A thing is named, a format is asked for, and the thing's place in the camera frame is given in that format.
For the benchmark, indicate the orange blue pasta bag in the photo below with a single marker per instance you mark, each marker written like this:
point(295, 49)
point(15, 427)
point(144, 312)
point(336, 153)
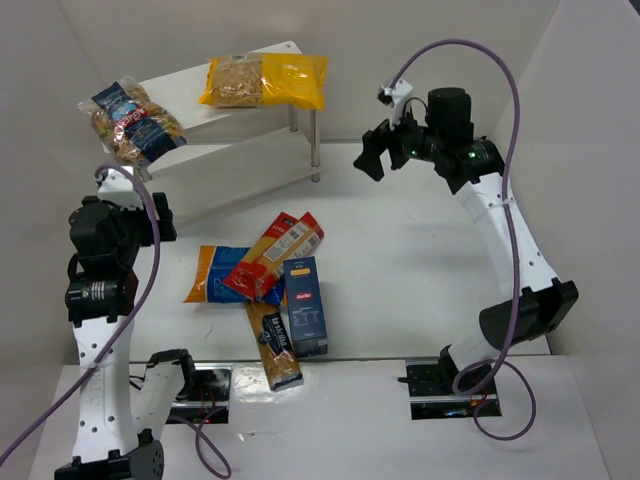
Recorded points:
point(215, 263)

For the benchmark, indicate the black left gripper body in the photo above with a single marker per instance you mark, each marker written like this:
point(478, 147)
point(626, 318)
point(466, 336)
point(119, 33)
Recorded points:
point(158, 216)

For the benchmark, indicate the blue Barilla pasta box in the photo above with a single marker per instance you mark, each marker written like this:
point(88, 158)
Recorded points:
point(308, 332)

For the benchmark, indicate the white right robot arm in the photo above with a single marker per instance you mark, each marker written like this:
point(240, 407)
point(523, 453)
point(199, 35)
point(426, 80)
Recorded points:
point(537, 301)

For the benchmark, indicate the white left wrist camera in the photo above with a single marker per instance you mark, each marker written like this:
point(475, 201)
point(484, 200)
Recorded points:
point(116, 188)

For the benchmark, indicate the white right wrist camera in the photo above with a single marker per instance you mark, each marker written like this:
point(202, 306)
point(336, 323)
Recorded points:
point(396, 97)

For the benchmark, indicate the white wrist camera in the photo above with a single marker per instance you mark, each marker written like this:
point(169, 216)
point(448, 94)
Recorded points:
point(116, 188)
point(396, 97)

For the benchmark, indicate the dark blue Agnesi pasta bag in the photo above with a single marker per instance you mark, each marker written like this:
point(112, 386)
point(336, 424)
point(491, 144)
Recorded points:
point(135, 129)

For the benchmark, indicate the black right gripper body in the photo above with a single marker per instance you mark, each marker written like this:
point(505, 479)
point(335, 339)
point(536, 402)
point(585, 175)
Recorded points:
point(395, 145)

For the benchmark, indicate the brown spaghetti pack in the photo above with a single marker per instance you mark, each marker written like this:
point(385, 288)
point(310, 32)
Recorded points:
point(276, 351)

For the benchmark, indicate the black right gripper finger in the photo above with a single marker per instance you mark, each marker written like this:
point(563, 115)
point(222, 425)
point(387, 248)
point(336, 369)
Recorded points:
point(398, 155)
point(374, 144)

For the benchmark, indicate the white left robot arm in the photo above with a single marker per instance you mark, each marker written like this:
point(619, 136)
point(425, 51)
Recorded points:
point(119, 430)

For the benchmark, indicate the yellow pasta bag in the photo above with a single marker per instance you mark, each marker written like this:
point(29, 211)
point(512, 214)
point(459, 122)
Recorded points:
point(254, 80)

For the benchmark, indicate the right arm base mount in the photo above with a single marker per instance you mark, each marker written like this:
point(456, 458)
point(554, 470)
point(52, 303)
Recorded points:
point(431, 397)

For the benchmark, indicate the red spaghetti bag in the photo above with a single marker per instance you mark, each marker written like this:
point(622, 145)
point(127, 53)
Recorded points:
point(263, 265)

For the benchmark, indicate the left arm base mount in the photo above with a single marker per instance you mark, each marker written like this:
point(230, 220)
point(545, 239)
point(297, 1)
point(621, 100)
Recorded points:
point(209, 396)

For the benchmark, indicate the white two-tier shelf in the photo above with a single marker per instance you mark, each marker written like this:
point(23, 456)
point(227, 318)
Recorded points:
point(230, 154)

